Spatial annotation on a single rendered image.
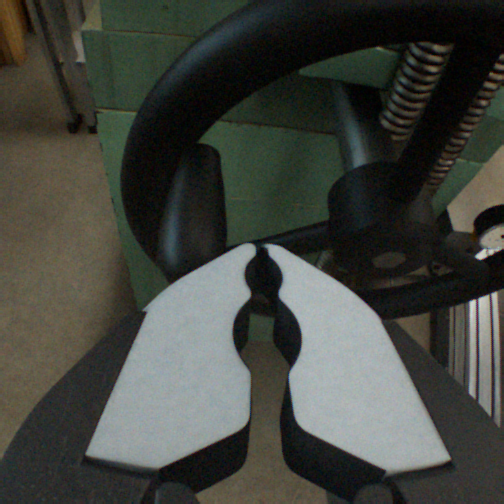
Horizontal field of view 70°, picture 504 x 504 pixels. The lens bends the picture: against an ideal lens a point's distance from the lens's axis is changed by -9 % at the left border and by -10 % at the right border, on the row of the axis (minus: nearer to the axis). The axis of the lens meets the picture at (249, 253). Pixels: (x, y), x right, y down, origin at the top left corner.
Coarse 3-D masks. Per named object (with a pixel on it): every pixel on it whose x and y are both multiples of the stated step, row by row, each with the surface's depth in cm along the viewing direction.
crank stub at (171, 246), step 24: (192, 144) 16; (192, 168) 15; (216, 168) 15; (192, 192) 14; (216, 192) 14; (168, 216) 14; (192, 216) 13; (216, 216) 14; (168, 240) 13; (192, 240) 13; (216, 240) 13; (168, 264) 13; (192, 264) 13
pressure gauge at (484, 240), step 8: (488, 208) 44; (496, 208) 43; (480, 216) 45; (488, 216) 43; (496, 216) 43; (480, 224) 44; (488, 224) 43; (496, 224) 42; (480, 232) 44; (488, 232) 43; (496, 232) 44; (472, 240) 49; (480, 240) 45; (488, 240) 45; (496, 240) 45; (488, 248) 46; (496, 248) 46
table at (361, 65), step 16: (384, 48) 21; (320, 64) 22; (336, 64) 22; (352, 64) 22; (368, 64) 22; (384, 64) 22; (336, 80) 23; (352, 80) 23; (368, 80) 23; (384, 80) 23; (496, 96) 23; (496, 112) 24
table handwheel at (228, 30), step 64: (256, 0) 12; (320, 0) 10; (384, 0) 10; (448, 0) 10; (192, 64) 13; (256, 64) 12; (448, 64) 13; (192, 128) 15; (384, 128) 24; (448, 128) 15; (128, 192) 18; (384, 192) 20; (384, 256) 21; (448, 256) 24
